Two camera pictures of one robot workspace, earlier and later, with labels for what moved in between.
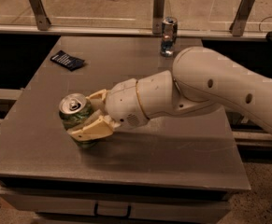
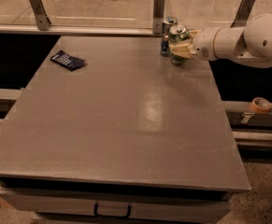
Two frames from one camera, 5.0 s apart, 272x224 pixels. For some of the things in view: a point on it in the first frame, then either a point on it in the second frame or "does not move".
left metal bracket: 42,20 does not move
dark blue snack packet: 67,61 does not move
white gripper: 122,104 -> 203,46
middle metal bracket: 159,12 does not move
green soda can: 72,107 -> 178,33
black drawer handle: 112,216 does not move
